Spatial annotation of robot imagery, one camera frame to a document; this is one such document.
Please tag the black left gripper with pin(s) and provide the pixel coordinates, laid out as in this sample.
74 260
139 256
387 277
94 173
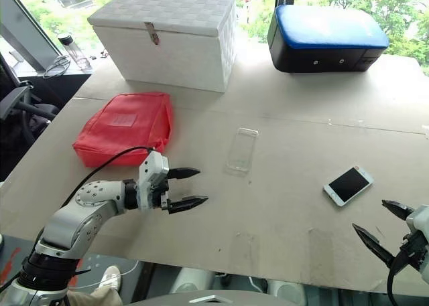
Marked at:
163 193

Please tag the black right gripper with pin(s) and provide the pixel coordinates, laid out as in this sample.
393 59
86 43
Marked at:
417 252

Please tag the white smartphone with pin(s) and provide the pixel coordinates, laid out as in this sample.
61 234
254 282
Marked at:
348 185

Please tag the clear phone case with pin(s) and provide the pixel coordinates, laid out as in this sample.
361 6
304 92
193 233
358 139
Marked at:
242 152

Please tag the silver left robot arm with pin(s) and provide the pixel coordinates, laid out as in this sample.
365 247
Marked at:
67 219

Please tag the blue and black case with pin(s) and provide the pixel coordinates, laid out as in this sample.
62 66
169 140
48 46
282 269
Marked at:
318 51

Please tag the red fabric pouch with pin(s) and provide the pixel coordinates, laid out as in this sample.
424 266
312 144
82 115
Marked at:
124 132

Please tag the white sneaker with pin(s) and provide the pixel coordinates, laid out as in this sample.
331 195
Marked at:
110 277

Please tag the white woven storage box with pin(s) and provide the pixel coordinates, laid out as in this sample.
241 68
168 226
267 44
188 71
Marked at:
167 58

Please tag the beige trouser leg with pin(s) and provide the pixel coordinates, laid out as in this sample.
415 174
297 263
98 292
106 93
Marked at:
97 299

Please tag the clear water bottle black cap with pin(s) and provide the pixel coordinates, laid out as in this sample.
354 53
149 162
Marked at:
75 53

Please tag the black office chair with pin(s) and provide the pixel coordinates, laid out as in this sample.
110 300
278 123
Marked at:
20 118

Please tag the grey slanted window beam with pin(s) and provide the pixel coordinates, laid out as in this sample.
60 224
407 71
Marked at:
27 28

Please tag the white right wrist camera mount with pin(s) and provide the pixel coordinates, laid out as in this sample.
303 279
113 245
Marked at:
420 219

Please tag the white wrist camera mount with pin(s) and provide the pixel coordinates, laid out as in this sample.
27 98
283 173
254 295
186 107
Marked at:
152 172
420 219

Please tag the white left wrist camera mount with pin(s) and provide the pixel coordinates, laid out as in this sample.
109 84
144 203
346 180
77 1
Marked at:
152 172

